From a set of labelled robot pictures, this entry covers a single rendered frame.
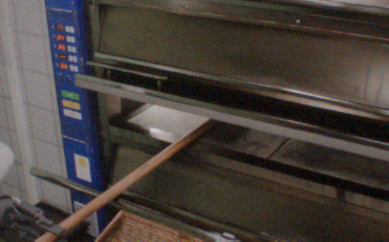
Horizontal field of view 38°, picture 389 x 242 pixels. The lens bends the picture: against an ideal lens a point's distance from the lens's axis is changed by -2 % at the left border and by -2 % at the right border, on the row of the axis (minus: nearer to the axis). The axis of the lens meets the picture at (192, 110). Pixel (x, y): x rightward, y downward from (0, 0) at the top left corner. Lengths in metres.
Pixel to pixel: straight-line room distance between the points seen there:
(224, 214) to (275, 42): 0.63
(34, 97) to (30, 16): 0.34
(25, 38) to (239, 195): 1.02
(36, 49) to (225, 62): 0.84
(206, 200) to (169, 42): 0.55
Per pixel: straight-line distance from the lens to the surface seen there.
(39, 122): 2.41
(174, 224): 1.57
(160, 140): 1.99
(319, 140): 1.50
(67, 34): 2.07
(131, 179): 1.72
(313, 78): 1.60
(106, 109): 2.11
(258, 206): 1.90
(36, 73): 2.32
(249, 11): 1.65
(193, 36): 1.78
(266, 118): 1.55
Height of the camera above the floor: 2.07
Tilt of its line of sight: 24 degrees down
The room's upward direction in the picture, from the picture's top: 2 degrees counter-clockwise
